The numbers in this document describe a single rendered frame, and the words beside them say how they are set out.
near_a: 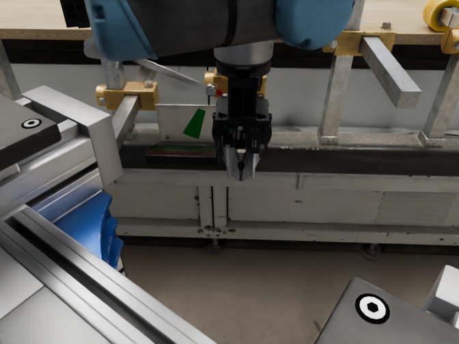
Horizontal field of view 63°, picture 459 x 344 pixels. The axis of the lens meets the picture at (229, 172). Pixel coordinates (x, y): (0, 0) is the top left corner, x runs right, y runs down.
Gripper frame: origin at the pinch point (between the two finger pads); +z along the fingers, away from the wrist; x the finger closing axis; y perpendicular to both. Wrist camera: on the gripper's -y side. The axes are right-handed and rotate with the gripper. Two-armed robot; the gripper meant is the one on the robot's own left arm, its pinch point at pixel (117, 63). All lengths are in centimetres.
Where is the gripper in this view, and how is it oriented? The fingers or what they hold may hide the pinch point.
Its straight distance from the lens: 80.6
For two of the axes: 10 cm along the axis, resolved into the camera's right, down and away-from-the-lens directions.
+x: 3.0, 5.9, -7.5
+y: -9.5, 1.9, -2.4
